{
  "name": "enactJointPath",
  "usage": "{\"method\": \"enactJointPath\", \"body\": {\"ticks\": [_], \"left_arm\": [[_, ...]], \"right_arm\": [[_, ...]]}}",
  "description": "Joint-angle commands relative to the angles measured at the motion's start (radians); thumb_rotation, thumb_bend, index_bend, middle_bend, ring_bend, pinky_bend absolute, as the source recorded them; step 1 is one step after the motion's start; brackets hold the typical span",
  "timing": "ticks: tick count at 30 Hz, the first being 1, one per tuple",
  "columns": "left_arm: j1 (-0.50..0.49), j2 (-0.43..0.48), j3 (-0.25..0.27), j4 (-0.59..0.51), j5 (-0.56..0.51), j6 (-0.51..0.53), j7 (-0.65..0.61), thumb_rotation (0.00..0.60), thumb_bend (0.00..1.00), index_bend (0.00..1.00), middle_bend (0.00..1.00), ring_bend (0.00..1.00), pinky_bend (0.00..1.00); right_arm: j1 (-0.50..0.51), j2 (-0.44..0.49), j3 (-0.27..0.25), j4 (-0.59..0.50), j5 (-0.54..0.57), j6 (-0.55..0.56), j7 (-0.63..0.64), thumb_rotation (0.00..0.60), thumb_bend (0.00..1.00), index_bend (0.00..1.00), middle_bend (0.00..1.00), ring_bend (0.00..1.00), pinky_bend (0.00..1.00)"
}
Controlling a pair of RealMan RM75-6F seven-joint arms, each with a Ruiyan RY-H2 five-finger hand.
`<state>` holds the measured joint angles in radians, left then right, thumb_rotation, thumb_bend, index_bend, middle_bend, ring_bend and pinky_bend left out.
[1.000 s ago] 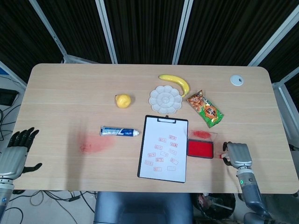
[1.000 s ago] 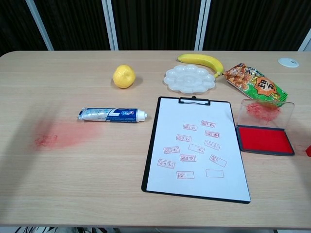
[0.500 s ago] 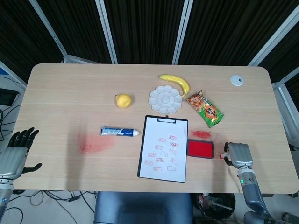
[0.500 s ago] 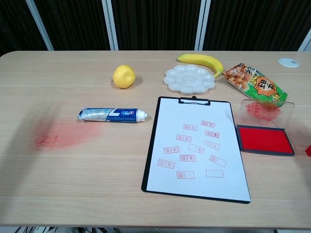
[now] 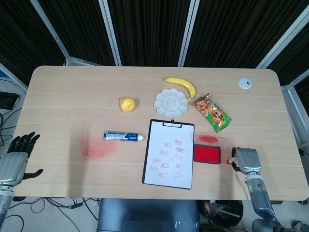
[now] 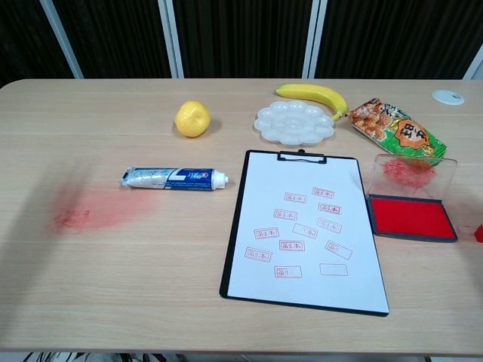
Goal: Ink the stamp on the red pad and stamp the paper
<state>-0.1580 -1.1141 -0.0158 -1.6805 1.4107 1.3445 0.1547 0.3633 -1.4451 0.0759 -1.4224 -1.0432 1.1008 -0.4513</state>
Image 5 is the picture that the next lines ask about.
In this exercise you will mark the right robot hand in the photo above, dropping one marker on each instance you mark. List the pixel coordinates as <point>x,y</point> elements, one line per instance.
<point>248,159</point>

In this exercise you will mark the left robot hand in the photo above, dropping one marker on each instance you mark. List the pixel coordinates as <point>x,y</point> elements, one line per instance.
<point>12,165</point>

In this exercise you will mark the white and red stamp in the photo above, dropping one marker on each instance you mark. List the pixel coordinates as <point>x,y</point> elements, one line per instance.
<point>230,161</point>

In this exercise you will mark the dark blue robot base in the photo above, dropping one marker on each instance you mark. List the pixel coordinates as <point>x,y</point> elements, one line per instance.
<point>144,215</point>

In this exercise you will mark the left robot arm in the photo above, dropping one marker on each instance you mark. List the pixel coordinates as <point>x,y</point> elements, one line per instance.
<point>4,198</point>

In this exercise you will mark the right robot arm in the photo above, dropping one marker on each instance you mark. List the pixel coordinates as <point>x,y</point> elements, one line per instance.
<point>260,200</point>

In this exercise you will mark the red ink pad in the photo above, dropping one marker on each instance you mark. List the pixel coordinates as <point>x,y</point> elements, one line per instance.
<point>207,154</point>

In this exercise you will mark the black trash bin bag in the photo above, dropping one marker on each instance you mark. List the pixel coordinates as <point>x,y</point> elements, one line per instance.
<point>224,212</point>

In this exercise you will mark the green orange snack bag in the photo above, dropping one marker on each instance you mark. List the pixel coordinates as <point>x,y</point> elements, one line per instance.
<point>212,112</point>

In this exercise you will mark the black box device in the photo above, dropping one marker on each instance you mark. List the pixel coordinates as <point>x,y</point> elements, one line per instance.
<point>7,99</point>

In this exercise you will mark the black clipboard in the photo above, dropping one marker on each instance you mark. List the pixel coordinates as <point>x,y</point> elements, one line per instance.
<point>178,125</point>

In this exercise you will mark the white stamped paper sheet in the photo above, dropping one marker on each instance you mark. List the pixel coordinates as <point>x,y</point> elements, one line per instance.
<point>166,135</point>

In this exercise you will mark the white flower paint palette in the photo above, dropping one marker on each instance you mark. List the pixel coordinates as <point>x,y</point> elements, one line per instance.
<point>171,102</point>

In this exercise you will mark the yellow banana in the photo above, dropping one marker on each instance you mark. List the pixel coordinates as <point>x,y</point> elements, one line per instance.
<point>186,84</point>

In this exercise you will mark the blue white toothpaste tube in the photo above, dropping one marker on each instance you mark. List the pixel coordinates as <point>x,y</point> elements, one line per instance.
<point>120,136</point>

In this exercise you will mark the yellow lemon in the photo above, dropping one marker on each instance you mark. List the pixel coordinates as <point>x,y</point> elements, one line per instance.
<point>127,104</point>

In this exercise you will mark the white partition frame post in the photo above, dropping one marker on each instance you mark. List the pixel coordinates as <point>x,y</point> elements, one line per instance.
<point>109,31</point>
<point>51,36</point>
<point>189,31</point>
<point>12,75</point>
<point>295,101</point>
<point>282,41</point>

